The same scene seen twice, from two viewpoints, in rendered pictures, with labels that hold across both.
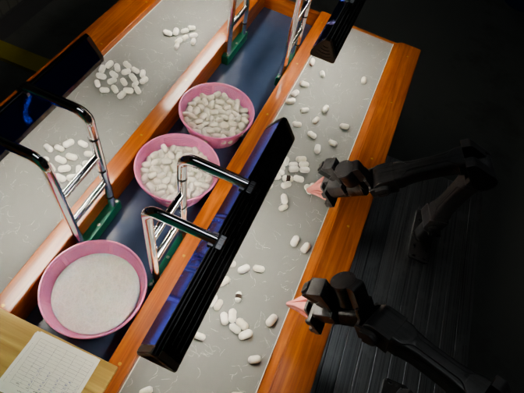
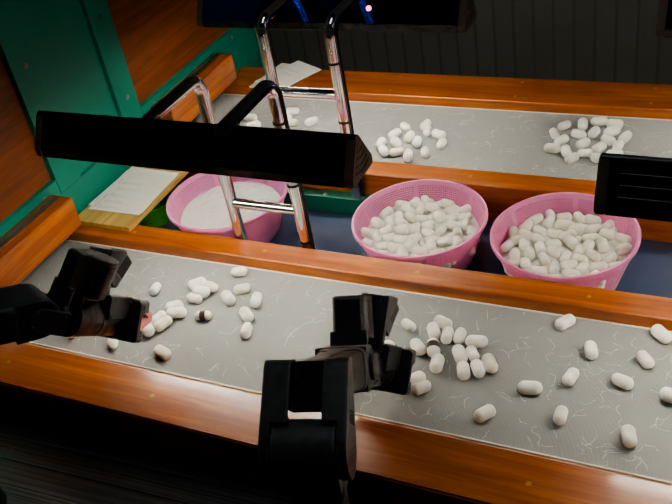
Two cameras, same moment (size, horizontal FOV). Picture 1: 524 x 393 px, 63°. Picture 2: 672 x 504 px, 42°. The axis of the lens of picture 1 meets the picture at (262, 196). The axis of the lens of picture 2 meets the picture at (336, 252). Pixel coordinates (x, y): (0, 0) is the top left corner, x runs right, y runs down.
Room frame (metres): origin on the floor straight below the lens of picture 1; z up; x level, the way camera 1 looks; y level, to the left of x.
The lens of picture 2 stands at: (1.11, -1.10, 1.74)
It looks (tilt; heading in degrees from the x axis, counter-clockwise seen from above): 36 degrees down; 111
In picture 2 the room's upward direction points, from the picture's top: 11 degrees counter-clockwise
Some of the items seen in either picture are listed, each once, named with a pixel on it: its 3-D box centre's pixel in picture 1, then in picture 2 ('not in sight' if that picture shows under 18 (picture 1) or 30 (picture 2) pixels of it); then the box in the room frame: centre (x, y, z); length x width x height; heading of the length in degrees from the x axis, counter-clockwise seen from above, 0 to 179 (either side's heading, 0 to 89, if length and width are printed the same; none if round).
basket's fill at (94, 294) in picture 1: (97, 293); (232, 216); (0.32, 0.35, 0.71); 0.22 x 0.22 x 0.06
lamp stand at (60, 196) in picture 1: (58, 177); (327, 101); (0.53, 0.52, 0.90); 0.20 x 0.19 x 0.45; 171
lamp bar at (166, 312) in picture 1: (230, 221); (188, 141); (0.45, 0.05, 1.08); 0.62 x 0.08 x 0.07; 171
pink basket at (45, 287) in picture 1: (97, 292); (231, 212); (0.32, 0.35, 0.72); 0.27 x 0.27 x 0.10
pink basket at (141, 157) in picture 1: (178, 174); (421, 235); (0.76, 0.28, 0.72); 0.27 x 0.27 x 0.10
